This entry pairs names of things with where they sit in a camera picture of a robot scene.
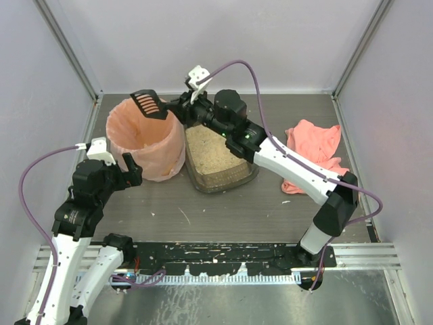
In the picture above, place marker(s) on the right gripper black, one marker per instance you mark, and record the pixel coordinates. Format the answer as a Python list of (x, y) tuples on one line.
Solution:
[(185, 107)]

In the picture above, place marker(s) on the pink cloth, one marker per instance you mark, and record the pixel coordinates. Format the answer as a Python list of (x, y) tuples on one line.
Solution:
[(317, 144)]

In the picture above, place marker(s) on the bin with orange bag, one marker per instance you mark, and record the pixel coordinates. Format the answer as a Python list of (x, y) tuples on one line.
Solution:
[(157, 146)]

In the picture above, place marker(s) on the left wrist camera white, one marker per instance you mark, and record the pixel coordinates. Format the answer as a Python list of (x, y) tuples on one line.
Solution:
[(197, 80)]

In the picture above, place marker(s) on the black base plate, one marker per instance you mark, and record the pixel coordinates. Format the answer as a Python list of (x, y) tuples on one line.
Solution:
[(217, 259)]

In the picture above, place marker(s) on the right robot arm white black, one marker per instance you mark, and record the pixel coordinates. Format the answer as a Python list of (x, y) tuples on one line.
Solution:
[(336, 194)]

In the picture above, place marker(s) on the black litter scoop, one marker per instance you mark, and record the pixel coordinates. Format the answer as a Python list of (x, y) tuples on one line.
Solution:
[(151, 105)]

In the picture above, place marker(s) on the cat litter sand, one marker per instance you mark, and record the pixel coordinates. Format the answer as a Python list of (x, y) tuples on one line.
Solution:
[(209, 152)]

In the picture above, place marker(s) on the grey litter box tray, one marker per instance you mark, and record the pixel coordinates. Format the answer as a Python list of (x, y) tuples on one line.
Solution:
[(222, 181)]

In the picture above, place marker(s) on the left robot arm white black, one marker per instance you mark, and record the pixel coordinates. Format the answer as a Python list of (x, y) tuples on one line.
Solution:
[(61, 299)]

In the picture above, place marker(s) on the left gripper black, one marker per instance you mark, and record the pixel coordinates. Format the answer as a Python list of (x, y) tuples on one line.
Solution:
[(125, 175)]

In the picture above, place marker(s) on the grey cable duct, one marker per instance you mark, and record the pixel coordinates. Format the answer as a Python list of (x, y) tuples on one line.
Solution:
[(242, 278)]

